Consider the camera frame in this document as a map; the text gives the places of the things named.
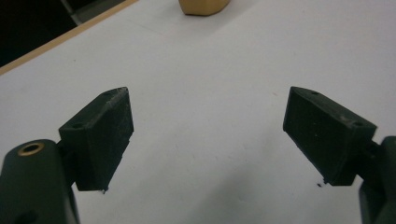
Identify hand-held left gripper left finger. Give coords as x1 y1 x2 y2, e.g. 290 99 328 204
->
58 86 135 192

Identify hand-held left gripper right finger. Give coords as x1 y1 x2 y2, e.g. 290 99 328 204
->
282 86 378 187

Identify tan wooden block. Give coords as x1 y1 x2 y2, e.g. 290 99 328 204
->
177 0 232 17

